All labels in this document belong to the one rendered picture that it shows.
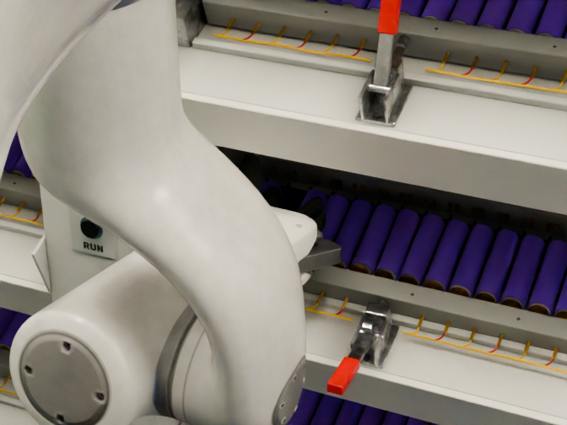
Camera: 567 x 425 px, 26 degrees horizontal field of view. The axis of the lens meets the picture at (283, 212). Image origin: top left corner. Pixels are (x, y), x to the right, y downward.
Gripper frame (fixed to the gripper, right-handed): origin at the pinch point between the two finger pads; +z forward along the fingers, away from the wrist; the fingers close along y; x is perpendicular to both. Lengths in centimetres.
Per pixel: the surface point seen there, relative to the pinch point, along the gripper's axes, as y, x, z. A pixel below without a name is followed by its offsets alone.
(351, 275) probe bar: -6.2, 3.2, -1.0
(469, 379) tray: -17.2, 7.8, -4.1
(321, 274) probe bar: -3.9, 3.5, -1.5
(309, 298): -3.2, 5.7, -1.8
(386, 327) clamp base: -10.3, 5.5, -3.7
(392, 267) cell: -8.9, 2.6, 1.0
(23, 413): 26.0, 26.4, 1.2
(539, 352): -21.5, 5.5, -1.4
